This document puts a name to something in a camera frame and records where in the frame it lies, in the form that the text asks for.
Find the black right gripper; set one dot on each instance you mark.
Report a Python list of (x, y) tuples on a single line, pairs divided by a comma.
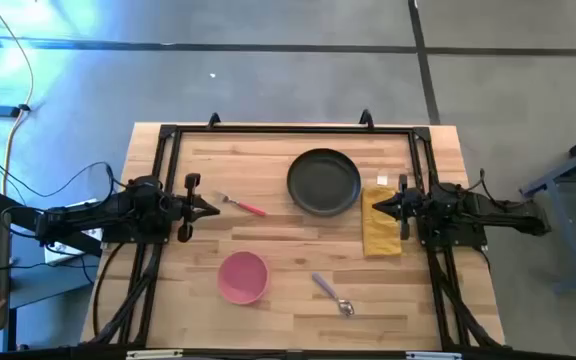
[(404, 210)]

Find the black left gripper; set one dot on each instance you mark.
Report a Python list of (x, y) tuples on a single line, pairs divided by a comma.
[(189, 200)]

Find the pink bowl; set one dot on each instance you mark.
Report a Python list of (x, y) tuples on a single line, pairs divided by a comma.
[(243, 277)]

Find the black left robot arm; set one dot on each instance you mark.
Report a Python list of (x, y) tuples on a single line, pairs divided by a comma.
[(118, 207)]

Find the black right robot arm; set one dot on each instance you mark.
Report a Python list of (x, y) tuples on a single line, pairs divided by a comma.
[(493, 212)]

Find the small white tag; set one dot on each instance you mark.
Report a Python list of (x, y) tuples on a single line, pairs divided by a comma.
[(383, 180)]

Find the yellow cloth napkin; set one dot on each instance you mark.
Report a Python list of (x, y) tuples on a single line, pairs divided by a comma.
[(380, 235)]

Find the black round plate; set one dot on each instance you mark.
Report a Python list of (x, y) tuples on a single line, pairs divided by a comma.
[(324, 182)]

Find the black table clamp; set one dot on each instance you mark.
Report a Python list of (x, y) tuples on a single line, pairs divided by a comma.
[(366, 120), (213, 121)]

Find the blue metal cart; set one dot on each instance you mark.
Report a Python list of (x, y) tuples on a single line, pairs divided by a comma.
[(563, 172)]

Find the dark side desk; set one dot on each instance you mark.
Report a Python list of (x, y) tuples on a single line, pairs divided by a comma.
[(43, 282)]

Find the black metal table frame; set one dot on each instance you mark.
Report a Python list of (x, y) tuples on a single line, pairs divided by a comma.
[(293, 130)]

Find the white bracket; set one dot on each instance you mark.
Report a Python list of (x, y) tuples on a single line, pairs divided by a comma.
[(433, 355), (154, 354)]

